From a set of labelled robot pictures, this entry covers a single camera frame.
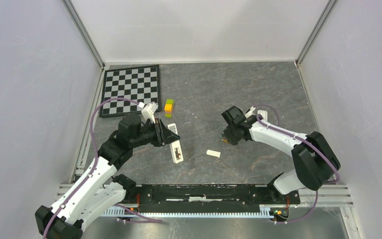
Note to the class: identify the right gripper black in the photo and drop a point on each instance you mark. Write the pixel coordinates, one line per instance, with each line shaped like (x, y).
(227, 133)

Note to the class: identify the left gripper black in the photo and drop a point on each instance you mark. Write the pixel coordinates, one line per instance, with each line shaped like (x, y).
(163, 136)

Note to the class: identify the white remote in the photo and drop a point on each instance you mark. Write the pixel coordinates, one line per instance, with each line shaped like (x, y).
(175, 144)

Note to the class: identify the dark AAA battery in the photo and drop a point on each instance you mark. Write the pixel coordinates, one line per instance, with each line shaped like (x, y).
(178, 153)

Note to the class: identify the white remote control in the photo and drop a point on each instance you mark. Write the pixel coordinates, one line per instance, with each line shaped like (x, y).
(263, 114)

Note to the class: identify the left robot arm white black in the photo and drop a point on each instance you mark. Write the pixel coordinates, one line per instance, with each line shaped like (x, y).
(69, 217)

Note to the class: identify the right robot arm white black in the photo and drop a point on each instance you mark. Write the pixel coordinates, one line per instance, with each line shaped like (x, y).
(315, 163)

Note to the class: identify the green yellow orange brick stack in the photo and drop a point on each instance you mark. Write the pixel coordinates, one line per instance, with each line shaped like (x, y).
(168, 109)

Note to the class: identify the black white chessboard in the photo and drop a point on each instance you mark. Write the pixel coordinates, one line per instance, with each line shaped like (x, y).
(141, 84)

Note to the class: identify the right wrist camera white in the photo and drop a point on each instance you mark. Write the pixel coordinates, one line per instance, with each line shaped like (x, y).
(250, 112)

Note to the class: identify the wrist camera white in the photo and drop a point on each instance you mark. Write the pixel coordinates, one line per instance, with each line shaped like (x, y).
(250, 112)
(148, 110)

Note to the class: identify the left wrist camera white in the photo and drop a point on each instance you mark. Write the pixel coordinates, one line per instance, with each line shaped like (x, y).
(148, 110)

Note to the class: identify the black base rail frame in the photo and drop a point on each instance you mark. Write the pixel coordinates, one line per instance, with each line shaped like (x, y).
(202, 198)

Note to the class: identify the white cable duct comb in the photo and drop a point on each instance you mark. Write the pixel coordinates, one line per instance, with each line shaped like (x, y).
(262, 213)

